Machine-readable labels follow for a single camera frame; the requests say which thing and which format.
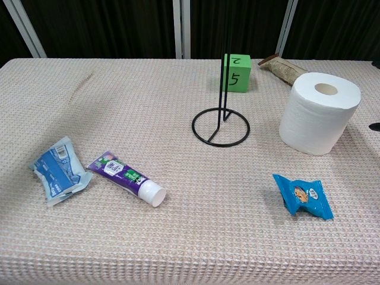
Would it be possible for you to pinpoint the white frame post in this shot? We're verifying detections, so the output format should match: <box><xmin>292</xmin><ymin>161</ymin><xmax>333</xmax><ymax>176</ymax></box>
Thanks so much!
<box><xmin>173</xmin><ymin>0</ymin><xmax>191</xmax><ymax>59</ymax></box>
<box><xmin>2</xmin><ymin>0</ymin><xmax>48</xmax><ymax>59</ymax></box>
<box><xmin>275</xmin><ymin>0</ymin><xmax>299</xmax><ymax>58</ymax></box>

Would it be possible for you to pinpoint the black wire paper holder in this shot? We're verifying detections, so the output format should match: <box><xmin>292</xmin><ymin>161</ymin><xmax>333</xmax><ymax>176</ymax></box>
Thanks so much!
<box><xmin>191</xmin><ymin>0</ymin><xmax>251</xmax><ymax>147</ymax></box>

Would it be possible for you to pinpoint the blue white wipes packet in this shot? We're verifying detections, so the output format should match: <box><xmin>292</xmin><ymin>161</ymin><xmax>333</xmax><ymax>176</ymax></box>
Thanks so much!
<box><xmin>28</xmin><ymin>135</ymin><xmax>94</xmax><ymax>208</ymax></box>

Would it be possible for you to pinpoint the beige waffle tablecloth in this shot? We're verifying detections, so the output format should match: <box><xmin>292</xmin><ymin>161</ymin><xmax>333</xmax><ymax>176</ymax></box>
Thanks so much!
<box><xmin>0</xmin><ymin>58</ymin><xmax>380</xmax><ymax>285</ymax></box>

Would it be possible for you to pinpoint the green numbered foam cube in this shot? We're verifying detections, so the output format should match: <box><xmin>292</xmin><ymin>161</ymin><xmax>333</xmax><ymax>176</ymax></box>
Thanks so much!
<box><xmin>223</xmin><ymin>53</ymin><xmax>252</xmax><ymax>93</ymax></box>

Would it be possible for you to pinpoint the purple toothpaste tube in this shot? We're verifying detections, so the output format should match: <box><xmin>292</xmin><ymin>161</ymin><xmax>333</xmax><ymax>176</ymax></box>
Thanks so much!
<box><xmin>86</xmin><ymin>151</ymin><xmax>167</xmax><ymax>208</ymax></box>

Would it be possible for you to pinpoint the dark curtain panel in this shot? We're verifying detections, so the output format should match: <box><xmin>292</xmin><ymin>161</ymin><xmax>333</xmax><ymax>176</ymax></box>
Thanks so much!
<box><xmin>20</xmin><ymin>0</ymin><xmax>176</xmax><ymax>59</ymax></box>
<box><xmin>0</xmin><ymin>0</ymin><xmax>32</xmax><ymax>68</ymax></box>
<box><xmin>281</xmin><ymin>0</ymin><xmax>380</xmax><ymax>62</ymax></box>
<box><xmin>189</xmin><ymin>0</ymin><xmax>289</xmax><ymax>60</ymax></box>

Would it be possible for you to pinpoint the blue snack packet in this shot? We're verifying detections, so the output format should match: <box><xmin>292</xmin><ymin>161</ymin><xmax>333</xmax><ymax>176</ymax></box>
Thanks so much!
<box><xmin>272</xmin><ymin>173</ymin><xmax>335</xmax><ymax>220</ymax></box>

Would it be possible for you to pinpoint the white toilet paper roll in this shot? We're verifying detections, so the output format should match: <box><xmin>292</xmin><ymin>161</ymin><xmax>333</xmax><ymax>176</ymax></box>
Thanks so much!
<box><xmin>278</xmin><ymin>72</ymin><xmax>362</xmax><ymax>156</ymax></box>

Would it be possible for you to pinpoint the brown snack bar wrapper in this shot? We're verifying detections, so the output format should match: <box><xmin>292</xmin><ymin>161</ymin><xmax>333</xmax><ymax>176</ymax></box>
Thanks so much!
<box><xmin>257</xmin><ymin>53</ymin><xmax>309</xmax><ymax>87</ymax></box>

